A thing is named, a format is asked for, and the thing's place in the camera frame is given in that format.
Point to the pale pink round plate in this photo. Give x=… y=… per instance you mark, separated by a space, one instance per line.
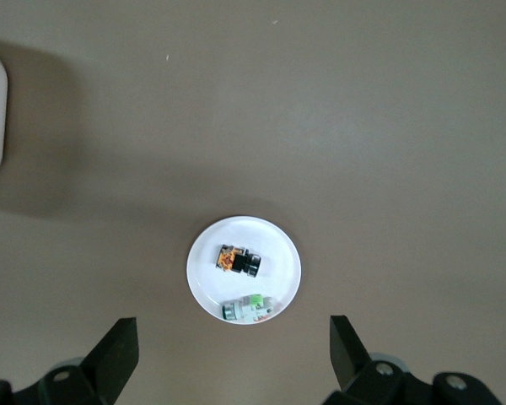
x=278 y=253

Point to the brown table mat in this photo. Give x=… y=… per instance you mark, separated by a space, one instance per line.
x=362 y=126

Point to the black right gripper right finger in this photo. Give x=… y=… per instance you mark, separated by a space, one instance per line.
x=362 y=384

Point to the orange and black switch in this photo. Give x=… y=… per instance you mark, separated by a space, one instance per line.
x=240 y=261

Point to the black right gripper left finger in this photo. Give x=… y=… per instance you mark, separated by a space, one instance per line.
x=109 y=363

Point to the green and white switch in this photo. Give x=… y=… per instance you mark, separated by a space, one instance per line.
x=246 y=310

